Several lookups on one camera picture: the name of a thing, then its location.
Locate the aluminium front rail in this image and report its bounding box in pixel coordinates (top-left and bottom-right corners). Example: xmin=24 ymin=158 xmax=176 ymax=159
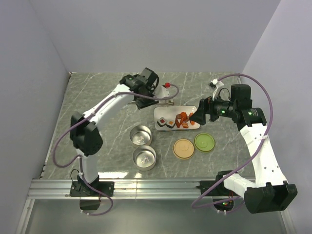
xmin=26 ymin=177 xmax=215 ymax=199

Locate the steel bowl far from rail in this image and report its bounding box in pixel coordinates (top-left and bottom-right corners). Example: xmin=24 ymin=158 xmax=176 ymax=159
xmin=129 ymin=125 xmax=152 ymax=147

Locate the purple cable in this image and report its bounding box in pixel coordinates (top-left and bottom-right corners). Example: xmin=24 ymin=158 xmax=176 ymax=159
xmin=191 ymin=73 xmax=274 ymax=213
xmin=51 ymin=82 xmax=180 ymax=216

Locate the sushi roll red centre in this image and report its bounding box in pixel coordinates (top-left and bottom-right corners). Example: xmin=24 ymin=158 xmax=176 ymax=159
xmin=157 ymin=117 xmax=167 ymax=127

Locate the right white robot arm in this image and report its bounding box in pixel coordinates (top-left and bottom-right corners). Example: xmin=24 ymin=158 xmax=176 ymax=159
xmin=190 ymin=84 xmax=298 ymax=214

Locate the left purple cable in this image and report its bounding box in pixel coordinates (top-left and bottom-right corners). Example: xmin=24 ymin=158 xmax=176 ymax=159
xmin=51 ymin=82 xmax=180 ymax=216

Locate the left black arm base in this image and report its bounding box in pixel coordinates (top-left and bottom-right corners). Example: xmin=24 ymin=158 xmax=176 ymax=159
xmin=69 ymin=179 xmax=115 ymax=197

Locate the slim orange wing piece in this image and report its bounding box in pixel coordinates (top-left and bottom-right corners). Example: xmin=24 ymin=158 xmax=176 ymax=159
xmin=175 ymin=118 xmax=181 ymax=128

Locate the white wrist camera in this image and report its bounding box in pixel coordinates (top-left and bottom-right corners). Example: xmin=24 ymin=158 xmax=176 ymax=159
xmin=153 ymin=86 xmax=170 ymax=101
xmin=209 ymin=78 xmax=224 ymax=100

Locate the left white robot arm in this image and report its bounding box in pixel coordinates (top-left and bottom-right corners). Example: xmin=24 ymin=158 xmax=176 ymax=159
xmin=70 ymin=68 xmax=159 ymax=196

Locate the sushi roll orange centre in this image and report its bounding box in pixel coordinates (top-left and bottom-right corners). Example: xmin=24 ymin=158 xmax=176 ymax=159
xmin=166 ymin=120 xmax=176 ymax=129

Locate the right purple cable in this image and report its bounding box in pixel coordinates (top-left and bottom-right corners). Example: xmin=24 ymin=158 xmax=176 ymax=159
xmin=191 ymin=73 xmax=274 ymax=213

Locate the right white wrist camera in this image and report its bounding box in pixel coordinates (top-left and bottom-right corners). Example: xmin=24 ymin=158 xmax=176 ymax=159
xmin=209 ymin=78 xmax=224 ymax=100

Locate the beige round lid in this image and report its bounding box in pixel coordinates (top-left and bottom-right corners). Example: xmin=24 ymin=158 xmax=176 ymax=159
xmin=173 ymin=138 xmax=195 ymax=160

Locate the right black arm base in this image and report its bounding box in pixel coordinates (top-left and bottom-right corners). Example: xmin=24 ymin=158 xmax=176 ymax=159
xmin=196 ymin=170 xmax=237 ymax=196

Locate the green round lid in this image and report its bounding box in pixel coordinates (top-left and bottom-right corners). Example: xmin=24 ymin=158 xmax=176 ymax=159
xmin=194 ymin=133 xmax=215 ymax=153

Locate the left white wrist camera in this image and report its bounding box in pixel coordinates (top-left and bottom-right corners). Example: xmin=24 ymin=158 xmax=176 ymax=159
xmin=153 ymin=86 xmax=170 ymax=101

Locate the steel bowl near rail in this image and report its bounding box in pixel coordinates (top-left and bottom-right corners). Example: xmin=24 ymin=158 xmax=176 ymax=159
xmin=132 ymin=145 xmax=156 ymax=171

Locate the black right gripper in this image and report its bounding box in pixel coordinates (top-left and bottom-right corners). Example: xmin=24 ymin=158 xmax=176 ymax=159
xmin=189 ymin=91 xmax=237 ymax=125

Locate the white rectangular plate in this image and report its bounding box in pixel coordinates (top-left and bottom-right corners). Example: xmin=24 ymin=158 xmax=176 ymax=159
xmin=154 ymin=105 xmax=200 ymax=132

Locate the orange chicken wing piece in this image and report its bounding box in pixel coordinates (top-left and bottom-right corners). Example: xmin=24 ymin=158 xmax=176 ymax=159
xmin=176 ymin=112 xmax=189 ymax=124

